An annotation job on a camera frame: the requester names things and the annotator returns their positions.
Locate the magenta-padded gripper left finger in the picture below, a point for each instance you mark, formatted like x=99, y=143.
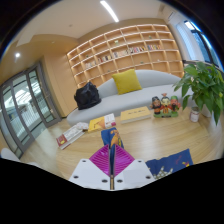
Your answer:
x=87, y=173

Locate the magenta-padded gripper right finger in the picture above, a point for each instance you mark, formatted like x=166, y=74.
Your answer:
x=133, y=173

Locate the blue cartoon print towel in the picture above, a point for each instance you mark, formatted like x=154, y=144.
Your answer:
x=170, y=165

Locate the small patterned pouch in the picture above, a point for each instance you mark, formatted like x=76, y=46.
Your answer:
x=82, y=126

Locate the light grey curved sofa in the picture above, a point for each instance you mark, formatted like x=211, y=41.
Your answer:
x=133, y=100

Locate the colourful figurine group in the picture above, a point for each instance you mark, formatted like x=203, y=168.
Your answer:
x=165, y=106

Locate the black bag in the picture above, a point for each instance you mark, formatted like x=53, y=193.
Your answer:
x=87, y=96

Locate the small white jar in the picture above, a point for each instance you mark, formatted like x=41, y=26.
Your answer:
x=194, y=114

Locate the grey framed glass door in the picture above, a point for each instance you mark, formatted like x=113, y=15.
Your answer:
x=26, y=106

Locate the yellow cushion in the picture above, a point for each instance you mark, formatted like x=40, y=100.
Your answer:
x=126, y=81

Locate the green potted plant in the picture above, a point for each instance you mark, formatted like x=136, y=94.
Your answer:
x=203, y=86

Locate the white sheer curtain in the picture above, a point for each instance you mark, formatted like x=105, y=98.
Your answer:
x=186, y=40

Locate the dark framed window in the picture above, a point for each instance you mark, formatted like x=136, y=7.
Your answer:
x=203, y=43

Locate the long ceiling light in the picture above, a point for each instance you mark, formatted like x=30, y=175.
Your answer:
x=109, y=11

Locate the wooden wall shelf unit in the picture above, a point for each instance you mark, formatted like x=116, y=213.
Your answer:
x=130, y=53

